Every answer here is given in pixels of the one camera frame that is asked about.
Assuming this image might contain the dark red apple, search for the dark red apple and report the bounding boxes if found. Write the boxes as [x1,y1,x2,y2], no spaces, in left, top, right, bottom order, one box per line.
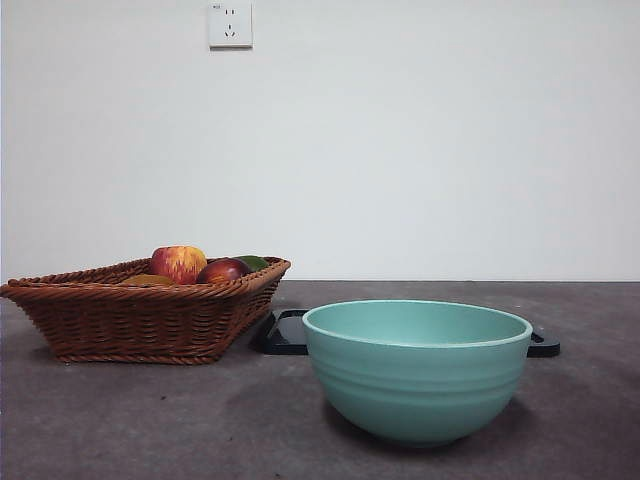
[196,257,252,285]

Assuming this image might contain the dark green rectangular tray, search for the dark green rectangular tray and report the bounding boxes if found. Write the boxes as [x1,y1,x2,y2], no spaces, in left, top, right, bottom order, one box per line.
[257,308,561,358]

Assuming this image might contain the teal ceramic bowl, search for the teal ceramic bowl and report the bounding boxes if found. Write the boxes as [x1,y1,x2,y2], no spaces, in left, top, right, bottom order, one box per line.
[301,298,534,448]

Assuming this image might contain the brown wicker basket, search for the brown wicker basket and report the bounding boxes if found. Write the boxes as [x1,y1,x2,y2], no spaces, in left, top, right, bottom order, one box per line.
[0,255,292,365]

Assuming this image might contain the white wall socket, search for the white wall socket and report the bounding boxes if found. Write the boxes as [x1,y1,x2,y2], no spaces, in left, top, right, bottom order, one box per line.
[207,0,253,50]

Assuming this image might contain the orange-brown fruit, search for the orange-brown fruit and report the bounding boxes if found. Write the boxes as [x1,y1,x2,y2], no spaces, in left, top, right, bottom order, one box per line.
[121,273,177,287]

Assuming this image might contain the green avocado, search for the green avocado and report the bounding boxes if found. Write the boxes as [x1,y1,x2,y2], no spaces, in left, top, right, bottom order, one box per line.
[234,254,271,273]

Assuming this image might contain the red and yellow apple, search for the red and yellow apple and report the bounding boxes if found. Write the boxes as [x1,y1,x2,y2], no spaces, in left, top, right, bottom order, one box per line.
[148,244,208,285]

